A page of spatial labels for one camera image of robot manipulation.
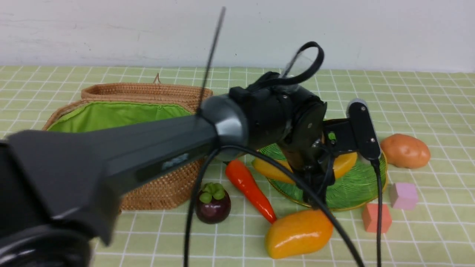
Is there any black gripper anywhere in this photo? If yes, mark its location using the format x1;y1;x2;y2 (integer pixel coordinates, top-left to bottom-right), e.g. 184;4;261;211
282;119;357;204

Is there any yellow toy banana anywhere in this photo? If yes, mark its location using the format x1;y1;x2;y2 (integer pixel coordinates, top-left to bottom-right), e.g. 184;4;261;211
252;152;357;184

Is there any orange yellow toy mango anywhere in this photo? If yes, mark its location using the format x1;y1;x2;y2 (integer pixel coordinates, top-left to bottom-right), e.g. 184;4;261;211
265;210;334;260

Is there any orange toy carrot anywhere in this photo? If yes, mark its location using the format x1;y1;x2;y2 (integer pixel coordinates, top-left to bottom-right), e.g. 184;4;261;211
225;159;277;224

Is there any brown toy potato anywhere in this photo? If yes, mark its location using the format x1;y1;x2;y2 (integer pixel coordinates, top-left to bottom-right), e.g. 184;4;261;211
380;133;431;169

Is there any purple toy mangosteen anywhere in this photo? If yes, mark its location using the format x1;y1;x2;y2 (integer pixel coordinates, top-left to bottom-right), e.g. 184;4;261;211
195;182;232;224

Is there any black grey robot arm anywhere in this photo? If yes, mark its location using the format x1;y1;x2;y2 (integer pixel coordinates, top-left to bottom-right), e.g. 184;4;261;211
1;72;335;267

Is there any green leaf-shaped plate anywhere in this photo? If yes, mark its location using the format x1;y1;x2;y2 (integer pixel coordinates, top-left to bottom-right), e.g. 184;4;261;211
267;154;378;212

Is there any salmon red wooden cube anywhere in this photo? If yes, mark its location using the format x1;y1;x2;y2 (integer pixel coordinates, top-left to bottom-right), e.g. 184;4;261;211
362;203;392;234

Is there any pink wooden cube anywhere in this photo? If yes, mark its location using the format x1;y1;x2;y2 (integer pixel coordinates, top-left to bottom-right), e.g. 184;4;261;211
389;182;419;211

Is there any green checkered tablecloth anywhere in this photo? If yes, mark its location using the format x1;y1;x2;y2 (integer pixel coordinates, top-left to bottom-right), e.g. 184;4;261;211
0;66;475;267

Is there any woven wicker basket green lining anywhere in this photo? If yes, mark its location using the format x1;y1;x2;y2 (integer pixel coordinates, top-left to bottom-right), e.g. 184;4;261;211
43;98;204;211

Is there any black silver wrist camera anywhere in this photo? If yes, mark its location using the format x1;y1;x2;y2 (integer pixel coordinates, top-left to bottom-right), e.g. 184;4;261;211
346;98;382;165

